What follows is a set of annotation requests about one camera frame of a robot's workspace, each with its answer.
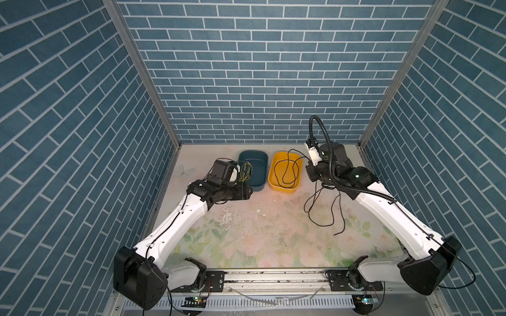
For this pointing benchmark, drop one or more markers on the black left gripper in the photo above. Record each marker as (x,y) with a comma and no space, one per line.
(242,191)

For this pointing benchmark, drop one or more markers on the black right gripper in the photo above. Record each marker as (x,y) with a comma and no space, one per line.
(309,169)

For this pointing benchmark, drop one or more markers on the grey perforated cable spool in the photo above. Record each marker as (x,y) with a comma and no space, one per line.
(340,154)

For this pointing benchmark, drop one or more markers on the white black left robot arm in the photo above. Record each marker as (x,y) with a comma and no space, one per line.
(154,250)

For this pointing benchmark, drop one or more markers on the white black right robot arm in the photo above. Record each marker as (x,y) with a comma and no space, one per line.
(429,256)

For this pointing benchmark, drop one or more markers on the yellow plastic bin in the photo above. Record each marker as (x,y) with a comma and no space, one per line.
(286,171)

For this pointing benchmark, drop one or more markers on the dark teal plastic bin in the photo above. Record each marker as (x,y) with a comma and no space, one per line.
(254,165)

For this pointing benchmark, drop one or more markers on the left green circuit board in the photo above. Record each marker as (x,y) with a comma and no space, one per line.
(193,302)

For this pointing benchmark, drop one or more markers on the green circuit board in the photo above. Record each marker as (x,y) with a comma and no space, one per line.
(364,304)
(193,302)

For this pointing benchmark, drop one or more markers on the right green circuit board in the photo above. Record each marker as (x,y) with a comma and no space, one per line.
(364,304)

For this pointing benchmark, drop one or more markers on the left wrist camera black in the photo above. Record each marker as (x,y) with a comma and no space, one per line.
(223,173)

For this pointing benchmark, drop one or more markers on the aluminium corner post right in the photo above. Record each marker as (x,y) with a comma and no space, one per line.
(433,15)

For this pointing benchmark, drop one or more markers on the aluminium corner post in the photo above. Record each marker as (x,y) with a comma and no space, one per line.
(119,22)
(433,15)

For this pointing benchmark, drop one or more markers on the aluminium corner post left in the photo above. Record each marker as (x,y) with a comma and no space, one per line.
(119,22)

